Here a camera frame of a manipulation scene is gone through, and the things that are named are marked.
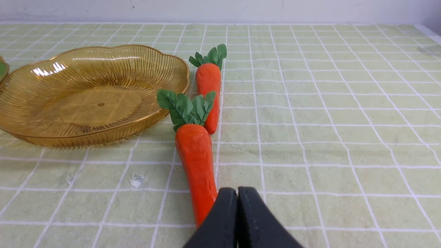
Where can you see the orange toy carrot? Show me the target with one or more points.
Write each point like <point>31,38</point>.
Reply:
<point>209,78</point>
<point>194,146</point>

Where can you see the amber ribbed plastic plate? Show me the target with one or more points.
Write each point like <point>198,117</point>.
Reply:
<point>90,95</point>

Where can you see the green checked tablecloth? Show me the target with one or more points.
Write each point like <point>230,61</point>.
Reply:
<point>336,126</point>

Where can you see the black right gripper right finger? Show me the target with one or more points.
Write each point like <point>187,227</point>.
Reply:
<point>257,227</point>

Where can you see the green ribbed plastic plate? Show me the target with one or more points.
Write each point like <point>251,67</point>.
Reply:
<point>4,69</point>

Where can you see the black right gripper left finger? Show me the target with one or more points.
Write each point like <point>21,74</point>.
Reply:
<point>218,230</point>

